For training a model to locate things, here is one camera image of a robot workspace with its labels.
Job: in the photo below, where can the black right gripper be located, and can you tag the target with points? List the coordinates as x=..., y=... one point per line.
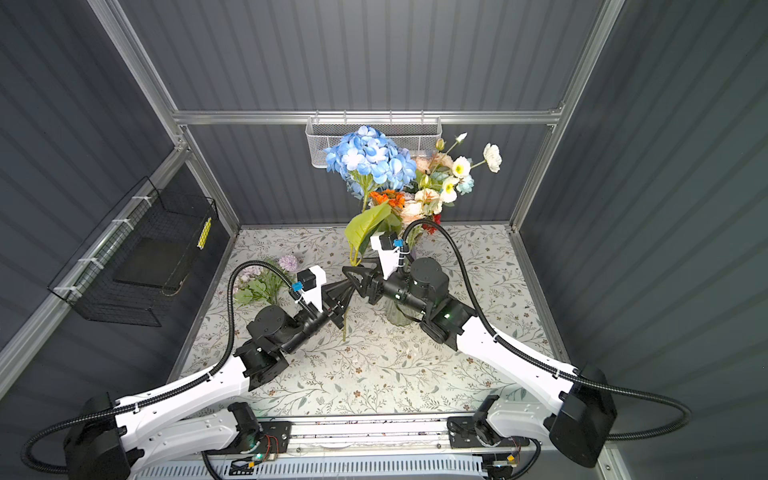
x=374, y=283

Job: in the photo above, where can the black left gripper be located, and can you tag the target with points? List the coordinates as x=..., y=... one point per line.
x=330, y=298

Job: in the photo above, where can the clear ribbed glass vase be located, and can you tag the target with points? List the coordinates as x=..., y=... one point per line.
x=400, y=315

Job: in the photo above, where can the pink lilac mixed bouquet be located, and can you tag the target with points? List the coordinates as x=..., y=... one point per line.
x=261, y=284

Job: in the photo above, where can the red sunflower stem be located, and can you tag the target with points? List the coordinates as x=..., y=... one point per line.
x=431, y=222

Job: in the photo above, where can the orange gerbera flower stem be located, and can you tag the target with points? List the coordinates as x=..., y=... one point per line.
x=395, y=199

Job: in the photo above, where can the bright blue hydrangea stem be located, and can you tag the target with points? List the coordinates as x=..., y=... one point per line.
x=367, y=160

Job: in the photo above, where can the light blue flower stem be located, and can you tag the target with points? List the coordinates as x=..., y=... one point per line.
x=465, y=185

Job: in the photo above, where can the peach pink rose stem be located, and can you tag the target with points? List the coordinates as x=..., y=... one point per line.
x=428, y=164

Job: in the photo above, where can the white small flower stem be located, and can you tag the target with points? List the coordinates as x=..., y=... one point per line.
x=445, y=180

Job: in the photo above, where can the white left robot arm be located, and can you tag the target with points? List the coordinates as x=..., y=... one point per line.
x=200, y=413

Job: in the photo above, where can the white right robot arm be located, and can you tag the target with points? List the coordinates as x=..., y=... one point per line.
x=576, y=419

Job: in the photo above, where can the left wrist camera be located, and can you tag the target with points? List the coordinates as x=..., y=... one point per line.
x=308, y=286

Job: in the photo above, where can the aluminium front rail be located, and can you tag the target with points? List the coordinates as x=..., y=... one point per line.
x=360, y=432

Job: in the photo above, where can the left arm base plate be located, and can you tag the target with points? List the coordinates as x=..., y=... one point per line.
x=269, y=438

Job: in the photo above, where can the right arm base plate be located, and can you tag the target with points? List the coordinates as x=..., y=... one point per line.
x=465, y=432

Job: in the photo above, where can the black wire wall basket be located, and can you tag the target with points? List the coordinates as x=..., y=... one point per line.
x=136, y=270

